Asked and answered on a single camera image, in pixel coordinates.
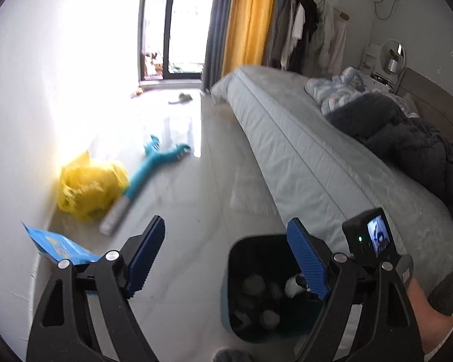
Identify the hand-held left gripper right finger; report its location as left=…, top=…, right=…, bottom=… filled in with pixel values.
left=286, top=218, right=425, bottom=362

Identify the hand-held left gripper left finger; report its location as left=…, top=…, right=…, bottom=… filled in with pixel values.
left=24, top=215, right=167, bottom=362

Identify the dark teal trash bin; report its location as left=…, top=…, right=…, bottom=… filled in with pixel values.
left=221, top=234, right=327, bottom=344

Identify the person's right forearm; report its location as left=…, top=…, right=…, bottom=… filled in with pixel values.
left=404, top=279, right=453, bottom=356

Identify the white crumpled paper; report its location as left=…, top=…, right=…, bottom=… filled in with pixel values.
left=285, top=275, right=306, bottom=298

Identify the grey crumpled tissue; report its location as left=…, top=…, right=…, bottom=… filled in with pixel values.
left=259, top=309, right=281, bottom=330
left=242, top=275, right=265, bottom=297

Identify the yellow plastic bag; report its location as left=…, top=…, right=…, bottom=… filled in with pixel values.
left=57, top=151, right=130, bottom=222

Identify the blue packet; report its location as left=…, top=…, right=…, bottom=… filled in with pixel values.
left=22, top=222, right=103, bottom=265

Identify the teal claw grabber toy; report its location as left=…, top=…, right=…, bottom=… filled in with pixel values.
left=99, top=135, right=192, bottom=235

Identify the bed with light blue sheet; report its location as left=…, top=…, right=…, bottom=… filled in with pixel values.
left=210, top=65, right=453, bottom=285

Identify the dark grey clothing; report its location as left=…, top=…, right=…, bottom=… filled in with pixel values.
left=426, top=268, right=453, bottom=322

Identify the dark grey fleece blanket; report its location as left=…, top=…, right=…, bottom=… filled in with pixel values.
left=326, top=92, right=453, bottom=215

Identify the grey fuzzy slipper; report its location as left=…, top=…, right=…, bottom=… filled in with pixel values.
left=213, top=349, right=256, bottom=362

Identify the light blue patterned blanket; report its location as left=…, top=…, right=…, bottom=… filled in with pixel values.
left=305, top=67, right=367, bottom=116

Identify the white dresser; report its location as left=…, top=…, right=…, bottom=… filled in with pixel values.
left=370, top=71, right=398, bottom=92

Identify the beige headboard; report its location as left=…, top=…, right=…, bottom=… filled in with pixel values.
left=394, top=67, right=453, bottom=144

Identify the white shelf rack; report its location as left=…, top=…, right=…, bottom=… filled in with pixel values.
left=360, top=43, right=380, bottom=77

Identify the round mirror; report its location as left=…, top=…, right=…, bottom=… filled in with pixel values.
left=377, top=38, right=406, bottom=76

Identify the pale pink hanging garment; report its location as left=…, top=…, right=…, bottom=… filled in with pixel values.
left=326, top=11, right=349, bottom=75

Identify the light green hanging jacket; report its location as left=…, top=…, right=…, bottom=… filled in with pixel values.
left=310, top=0, right=337, bottom=73

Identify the white hanging shirt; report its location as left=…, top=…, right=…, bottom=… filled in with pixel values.
left=281, top=4, right=303, bottom=69

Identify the grey brown hanging garment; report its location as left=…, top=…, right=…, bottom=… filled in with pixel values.
left=271, top=0, right=299, bottom=69

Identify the black hanging garment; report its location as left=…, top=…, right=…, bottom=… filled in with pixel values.
left=291, top=0, right=318, bottom=73

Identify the yellow curtain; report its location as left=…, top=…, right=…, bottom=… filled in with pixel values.
left=221, top=0, right=278, bottom=80

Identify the grey curtain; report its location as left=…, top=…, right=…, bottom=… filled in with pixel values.
left=202, top=0, right=235, bottom=92

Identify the white power cable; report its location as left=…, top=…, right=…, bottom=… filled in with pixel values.
left=374, top=0, right=399, bottom=21

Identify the clothes rail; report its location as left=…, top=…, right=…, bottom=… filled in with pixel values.
left=283, top=0, right=350, bottom=20

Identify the sliding glass door frame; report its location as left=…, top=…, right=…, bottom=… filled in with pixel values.
left=138, top=0, right=209, bottom=84

